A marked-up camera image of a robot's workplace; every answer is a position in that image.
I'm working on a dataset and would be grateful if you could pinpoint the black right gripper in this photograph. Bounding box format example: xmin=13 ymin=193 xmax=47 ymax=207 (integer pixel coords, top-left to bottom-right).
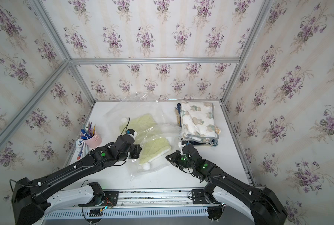
xmin=165 ymin=150 xmax=197 ymax=171

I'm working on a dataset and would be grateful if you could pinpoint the light green knitted blanket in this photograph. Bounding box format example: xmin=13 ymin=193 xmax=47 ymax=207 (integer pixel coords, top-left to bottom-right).
xmin=127 ymin=114 xmax=172 ymax=171

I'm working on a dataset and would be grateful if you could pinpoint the clear plastic vacuum bag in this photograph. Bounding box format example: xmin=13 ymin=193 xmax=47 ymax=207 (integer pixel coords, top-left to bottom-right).
xmin=103 ymin=92 xmax=182 ymax=180

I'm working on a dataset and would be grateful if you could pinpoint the white green trimmed blanket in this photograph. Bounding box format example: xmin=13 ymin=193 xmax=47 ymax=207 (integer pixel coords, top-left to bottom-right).
xmin=180 ymin=100 xmax=221 ymax=144

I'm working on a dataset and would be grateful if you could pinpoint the navy star pattern blanket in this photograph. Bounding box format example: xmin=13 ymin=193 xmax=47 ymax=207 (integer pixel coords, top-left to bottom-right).
xmin=177 ymin=103 xmax=219 ymax=147

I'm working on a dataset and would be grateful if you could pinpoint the beige floral fleece blanket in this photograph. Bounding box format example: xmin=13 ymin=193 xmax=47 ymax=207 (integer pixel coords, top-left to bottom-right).
xmin=175 ymin=108 xmax=181 ymax=126

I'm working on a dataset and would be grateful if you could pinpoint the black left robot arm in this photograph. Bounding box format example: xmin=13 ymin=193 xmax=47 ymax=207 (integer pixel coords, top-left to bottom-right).
xmin=11 ymin=135 xmax=142 ymax=225

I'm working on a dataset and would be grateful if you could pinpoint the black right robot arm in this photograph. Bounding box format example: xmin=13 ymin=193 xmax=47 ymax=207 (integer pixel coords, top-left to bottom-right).
xmin=166 ymin=144 xmax=288 ymax=225

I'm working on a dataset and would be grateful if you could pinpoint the pink pen cup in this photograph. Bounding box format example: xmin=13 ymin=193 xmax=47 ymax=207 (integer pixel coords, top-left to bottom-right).
xmin=80 ymin=133 xmax=102 ymax=149

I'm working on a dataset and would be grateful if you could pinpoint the white toothpaste box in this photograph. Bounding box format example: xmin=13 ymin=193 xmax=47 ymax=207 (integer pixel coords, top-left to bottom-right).
xmin=74 ymin=139 xmax=87 ymax=161

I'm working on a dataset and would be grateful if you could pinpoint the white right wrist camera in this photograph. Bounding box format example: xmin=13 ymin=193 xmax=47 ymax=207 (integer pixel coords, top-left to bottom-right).
xmin=178 ymin=141 xmax=189 ymax=152

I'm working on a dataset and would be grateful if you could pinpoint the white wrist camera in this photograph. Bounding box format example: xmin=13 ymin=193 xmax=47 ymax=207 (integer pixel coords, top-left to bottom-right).
xmin=126 ymin=129 xmax=138 ymax=139
xmin=178 ymin=141 xmax=189 ymax=152

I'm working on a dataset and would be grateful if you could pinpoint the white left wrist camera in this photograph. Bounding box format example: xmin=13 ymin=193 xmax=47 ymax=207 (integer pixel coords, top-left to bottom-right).
xmin=126 ymin=129 xmax=138 ymax=139

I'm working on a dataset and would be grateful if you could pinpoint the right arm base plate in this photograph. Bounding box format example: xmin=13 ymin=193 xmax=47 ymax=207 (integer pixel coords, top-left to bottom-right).
xmin=190 ymin=189 xmax=221 ymax=204

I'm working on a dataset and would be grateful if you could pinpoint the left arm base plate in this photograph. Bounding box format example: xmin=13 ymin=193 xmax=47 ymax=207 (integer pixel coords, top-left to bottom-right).
xmin=78 ymin=191 xmax=120 ymax=207

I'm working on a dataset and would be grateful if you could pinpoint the aluminium mounting rail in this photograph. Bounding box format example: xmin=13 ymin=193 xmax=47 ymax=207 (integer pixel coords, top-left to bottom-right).
xmin=36 ymin=186 xmax=272 ymax=210

